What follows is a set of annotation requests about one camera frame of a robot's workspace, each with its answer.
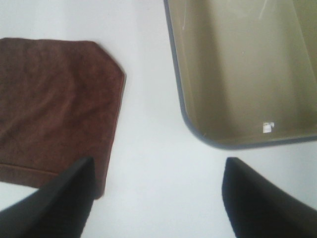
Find beige bin grey rim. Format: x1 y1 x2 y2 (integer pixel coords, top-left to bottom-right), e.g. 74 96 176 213
164 0 317 149

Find white sticker in bin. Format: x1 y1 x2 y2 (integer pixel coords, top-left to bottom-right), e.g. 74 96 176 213
263 122 274 133

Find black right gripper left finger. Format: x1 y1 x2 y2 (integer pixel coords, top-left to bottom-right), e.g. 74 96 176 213
0 157 95 238

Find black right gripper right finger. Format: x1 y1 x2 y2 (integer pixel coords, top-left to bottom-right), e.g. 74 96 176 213
221 157 317 238

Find brown towel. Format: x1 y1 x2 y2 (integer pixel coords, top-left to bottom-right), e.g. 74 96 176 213
0 38 125 198

